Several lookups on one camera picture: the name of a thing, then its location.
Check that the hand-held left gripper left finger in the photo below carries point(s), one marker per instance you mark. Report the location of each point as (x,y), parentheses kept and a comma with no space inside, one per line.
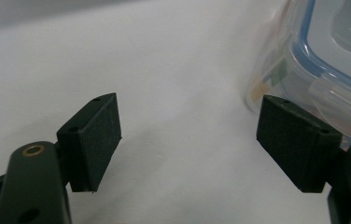
(91,140)

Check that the clear plastic food container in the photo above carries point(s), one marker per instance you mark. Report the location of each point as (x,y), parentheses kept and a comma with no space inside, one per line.
(329,59)

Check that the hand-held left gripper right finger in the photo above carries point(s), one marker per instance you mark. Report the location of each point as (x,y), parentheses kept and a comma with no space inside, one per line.
(298,146)

